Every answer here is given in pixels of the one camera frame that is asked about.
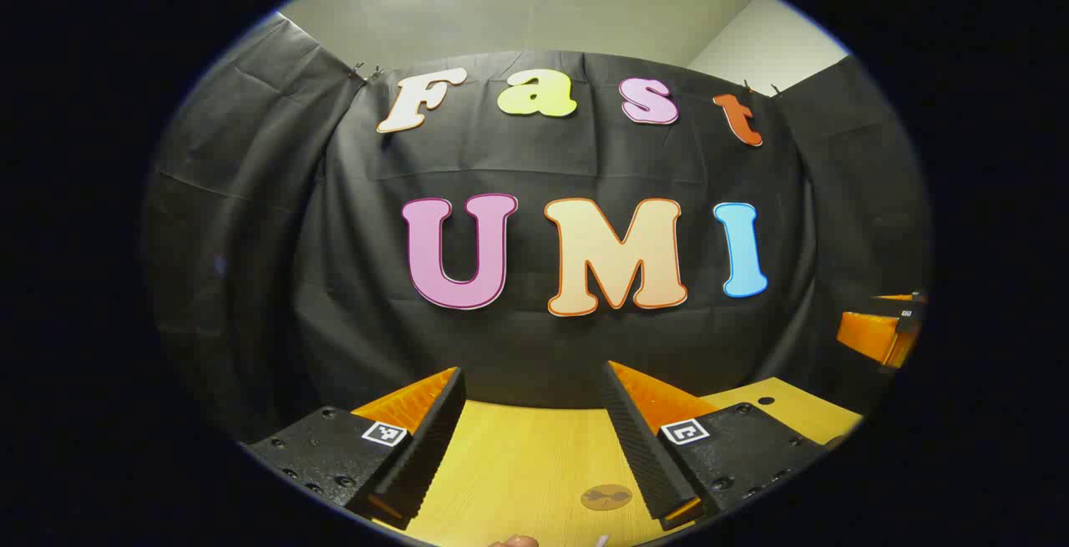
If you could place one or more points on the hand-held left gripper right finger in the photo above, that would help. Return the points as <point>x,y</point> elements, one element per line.
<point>643,455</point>

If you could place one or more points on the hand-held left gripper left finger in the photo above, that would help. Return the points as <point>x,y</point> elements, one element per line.
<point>430,455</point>

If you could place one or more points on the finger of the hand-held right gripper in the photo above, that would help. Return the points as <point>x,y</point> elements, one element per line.
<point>906,298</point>
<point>868,336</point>

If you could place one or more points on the round brown coaster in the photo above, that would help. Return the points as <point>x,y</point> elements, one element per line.
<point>606,498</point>

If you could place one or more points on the wooden desktop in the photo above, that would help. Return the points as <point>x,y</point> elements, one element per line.
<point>534,463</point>

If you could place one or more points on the black backdrop cloth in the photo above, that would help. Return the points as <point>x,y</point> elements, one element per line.
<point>534,163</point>

